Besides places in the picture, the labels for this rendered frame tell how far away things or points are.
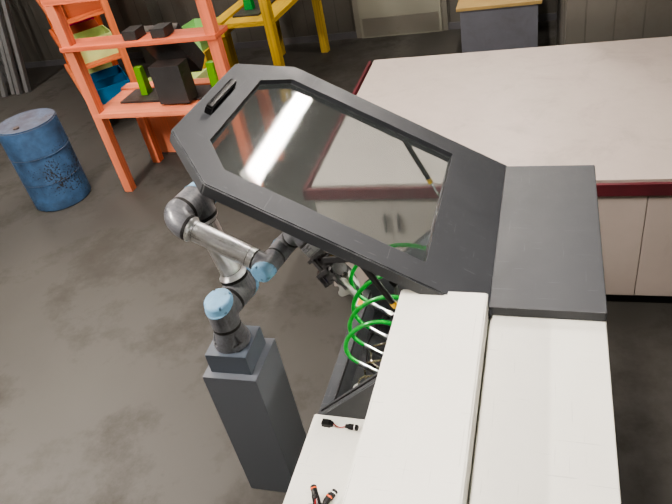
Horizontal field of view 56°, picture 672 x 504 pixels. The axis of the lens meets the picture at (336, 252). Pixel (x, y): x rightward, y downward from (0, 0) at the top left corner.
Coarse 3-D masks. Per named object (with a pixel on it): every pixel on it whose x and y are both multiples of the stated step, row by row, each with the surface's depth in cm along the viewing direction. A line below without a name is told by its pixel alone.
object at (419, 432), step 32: (416, 320) 154; (448, 320) 152; (480, 320) 150; (384, 352) 148; (416, 352) 146; (448, 352) 144; (480, 352) 143; (384, 384) 140; (416, 384) 138; (448, 384) 137; (480, 384) 144; (384, 416) 133; (416, 416) 131; (448, 416) 130; (384, 448) 127; (416, 448) 125; (448, 448) 124; (352, 480) 122; (384, 480) 121; (416, 480) 120; (448, 480) 119
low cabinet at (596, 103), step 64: (384, 64) 483; (448, 64) 462; (512, 64) 442; (576, 64) 424; (640, 64) 407; (448, 128) 383; (512, 128) 369; (576, 128) 356; (640, 128) 344; (640, 192) 306; (640, 256) 331
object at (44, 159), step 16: (32, 112) 554; (48, 112) 547; (0, 128) 536; (16, 128) 526; (32, 128) 523; (48, 128) 532; (16, 144) 526; (32, 144) 528; (48, 144) 535; (64, 144) 550; (16, 160) 537; (32, 160) 535; (48, 160) 540; (64, 160) 551; (32, 176) 544; (48, 176) 546; (64, 176) 554; (80, 176) 570; (32, 192) 557; (48, 192) 554; (64, 192) 559; (80, 192) 571; (48, 208) 564; (64, 208) 567
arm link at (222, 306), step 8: (224, 288) 246; (208, 296) 245; (216, 296) 244; (224, 296) 243; (232, 296) 244; (240, 296) 248; (208, 304) 242; (216, 304) 241; (224, 304) 240; (232, 304) 243; (240, 304) 248; (208, 312) 241; (216, 312) 240; (224, 312) 241; (232, 312) 244; (216, 320) 242; (224, 320) 242; (232, 320) 245; (216, 328) 245; (224, 328) 245; (232, 328) 246
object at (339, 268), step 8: (312, 256) 216; (320, 256) 217; (320, 264) 219; (328, 264) 217; (336, 264) 217; (344, 264) 219; (320, 272) 220; (328, 272) 217; (336, 272) 215; (344, 272) 218; (320, 280) 219; (328, 280) 218
